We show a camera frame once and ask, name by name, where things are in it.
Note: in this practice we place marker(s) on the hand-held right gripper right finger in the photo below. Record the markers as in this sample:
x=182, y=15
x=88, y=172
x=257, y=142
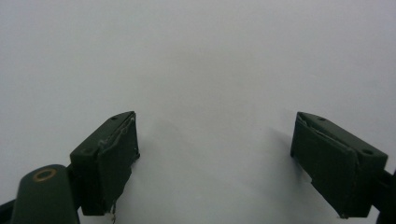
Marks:
x=336, y=161

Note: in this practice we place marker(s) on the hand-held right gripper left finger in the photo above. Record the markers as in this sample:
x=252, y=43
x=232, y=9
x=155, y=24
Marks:
x=106, y=165

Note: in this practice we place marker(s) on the light grey mat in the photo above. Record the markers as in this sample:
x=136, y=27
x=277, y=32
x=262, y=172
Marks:
x=202, y=62

